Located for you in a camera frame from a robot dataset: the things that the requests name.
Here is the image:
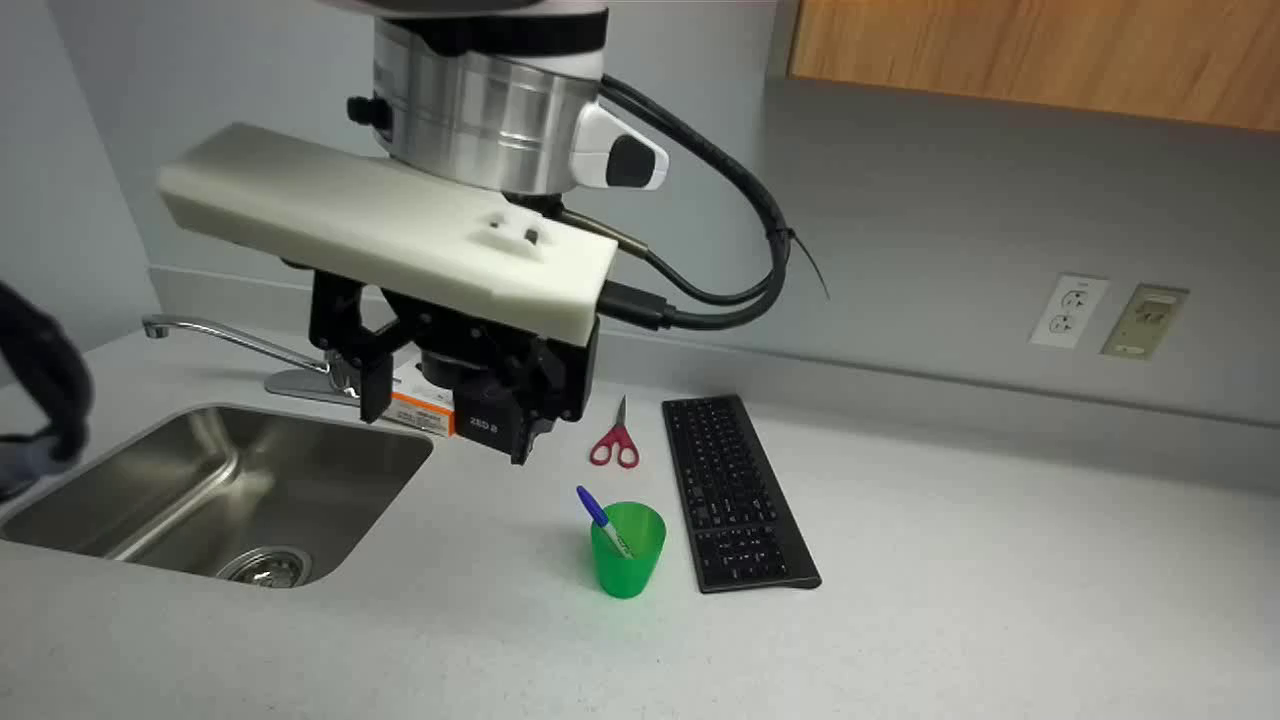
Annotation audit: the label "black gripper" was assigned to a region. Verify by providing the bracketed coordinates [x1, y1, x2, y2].
[304, 266, 600, 467]

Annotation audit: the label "blue marker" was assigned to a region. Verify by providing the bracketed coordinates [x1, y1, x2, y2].
[571, 484, 638, 563]

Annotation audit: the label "green plastic cup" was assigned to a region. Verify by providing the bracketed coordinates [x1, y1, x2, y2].
[590, 501, 669, 602]

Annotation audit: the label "orange and white box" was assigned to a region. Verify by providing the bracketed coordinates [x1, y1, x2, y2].
[384, 375, 463, 441]

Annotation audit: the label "chrome sink faucet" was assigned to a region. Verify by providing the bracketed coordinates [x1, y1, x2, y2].
[142, 312, 369, 403]

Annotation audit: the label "metal sink drain strainer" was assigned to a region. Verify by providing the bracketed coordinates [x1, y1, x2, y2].
[217, 540, 313, 593]

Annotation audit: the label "stainless steel sink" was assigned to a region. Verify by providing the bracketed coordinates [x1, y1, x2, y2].
[0, 398, 439, 593]

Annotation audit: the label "black computer keyboard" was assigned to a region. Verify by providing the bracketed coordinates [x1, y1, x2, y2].
[659, 393, 827, 594]

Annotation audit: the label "dark fabric object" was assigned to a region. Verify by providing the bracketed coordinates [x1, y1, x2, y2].
[0, 280, 102, 502]

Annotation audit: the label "red handled scissors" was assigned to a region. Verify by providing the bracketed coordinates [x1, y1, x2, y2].
[584, 394, 643, 474]

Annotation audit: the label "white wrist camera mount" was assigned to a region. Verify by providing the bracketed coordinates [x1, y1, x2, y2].
[156, 119, 623, 344]

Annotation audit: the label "thin black cable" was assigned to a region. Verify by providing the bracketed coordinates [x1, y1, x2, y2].
[552, 199, 831, 312]

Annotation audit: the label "thick black cable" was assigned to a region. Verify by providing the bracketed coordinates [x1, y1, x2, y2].
[597, 72, 791, 331]

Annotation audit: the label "white wall power outlet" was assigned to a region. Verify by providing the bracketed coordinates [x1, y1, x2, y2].
[1029, 271, 1113, 357]

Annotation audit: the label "wooden wall cabinet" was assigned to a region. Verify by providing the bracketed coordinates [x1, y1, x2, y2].
[785, 0, 1280, 138]

